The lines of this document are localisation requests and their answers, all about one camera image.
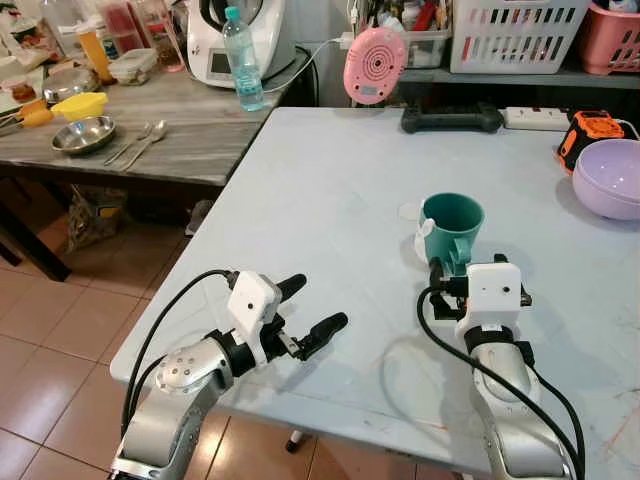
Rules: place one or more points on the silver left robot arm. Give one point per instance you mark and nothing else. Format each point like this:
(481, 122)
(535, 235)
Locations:
(170, 400)

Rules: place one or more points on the pink round appliance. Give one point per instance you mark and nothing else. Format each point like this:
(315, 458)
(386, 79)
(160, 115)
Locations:
(375, 65)

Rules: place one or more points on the purple plastic bowl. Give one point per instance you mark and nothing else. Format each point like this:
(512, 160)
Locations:
(608, 180)

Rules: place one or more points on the grey wood side table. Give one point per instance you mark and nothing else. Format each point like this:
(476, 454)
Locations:
(200, 135)

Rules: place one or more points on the teal mug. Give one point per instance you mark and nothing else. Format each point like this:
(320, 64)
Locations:
(452, 225)

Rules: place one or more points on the white power strip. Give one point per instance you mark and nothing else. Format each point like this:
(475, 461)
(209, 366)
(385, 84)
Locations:
(535, 118)

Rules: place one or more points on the grey table leg black foot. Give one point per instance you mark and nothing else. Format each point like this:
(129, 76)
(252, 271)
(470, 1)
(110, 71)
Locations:
(293, 441)

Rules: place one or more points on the clear plastic water bottle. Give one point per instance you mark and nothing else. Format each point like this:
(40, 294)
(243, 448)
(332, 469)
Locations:
(245, 65)

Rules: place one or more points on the clear lidded food container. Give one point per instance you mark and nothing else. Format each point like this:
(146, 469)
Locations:
(133, 66)

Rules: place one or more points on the red plastic container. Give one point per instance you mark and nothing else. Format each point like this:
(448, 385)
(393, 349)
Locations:
(122, 25)

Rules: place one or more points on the patterned bag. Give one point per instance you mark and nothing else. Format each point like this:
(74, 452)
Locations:
(95, 218)

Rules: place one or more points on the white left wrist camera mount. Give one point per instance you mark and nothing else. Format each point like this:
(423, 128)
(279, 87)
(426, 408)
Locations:
(252, 300)

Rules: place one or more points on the orange bottle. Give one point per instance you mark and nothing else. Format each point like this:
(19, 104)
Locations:
(95, 50)

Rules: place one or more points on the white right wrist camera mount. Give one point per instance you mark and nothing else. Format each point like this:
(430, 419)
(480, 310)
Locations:
(492, 295)

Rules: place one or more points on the white plastic basket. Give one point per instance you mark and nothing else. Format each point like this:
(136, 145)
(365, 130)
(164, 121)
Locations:
(515, 35)

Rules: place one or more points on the steel spoon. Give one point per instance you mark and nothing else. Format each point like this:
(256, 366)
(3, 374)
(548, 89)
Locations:
(148, 142)
(130, 142)

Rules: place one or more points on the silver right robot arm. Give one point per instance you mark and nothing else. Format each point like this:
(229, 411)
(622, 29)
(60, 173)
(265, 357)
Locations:
(505, 400)

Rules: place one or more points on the small steel bowl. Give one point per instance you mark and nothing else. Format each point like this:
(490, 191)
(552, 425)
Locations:
(83, 136)

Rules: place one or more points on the steel pot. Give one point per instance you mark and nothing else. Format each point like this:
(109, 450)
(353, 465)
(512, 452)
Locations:
(68, 84)

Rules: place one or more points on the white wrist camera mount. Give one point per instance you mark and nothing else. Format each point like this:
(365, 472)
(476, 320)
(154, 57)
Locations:
(252, 300)
(492, 295)

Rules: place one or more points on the white kitchen machine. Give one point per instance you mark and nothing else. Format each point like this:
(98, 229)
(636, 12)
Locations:
(215, 45)

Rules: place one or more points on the orange and black device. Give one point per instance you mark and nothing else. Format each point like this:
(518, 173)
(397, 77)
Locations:
(590, 132)

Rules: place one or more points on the clear glass jar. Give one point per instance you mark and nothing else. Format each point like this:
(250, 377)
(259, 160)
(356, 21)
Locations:
(160, 35)

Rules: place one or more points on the pink plastic basket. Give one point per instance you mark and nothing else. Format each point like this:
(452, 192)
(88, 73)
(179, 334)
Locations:
(612, 42)

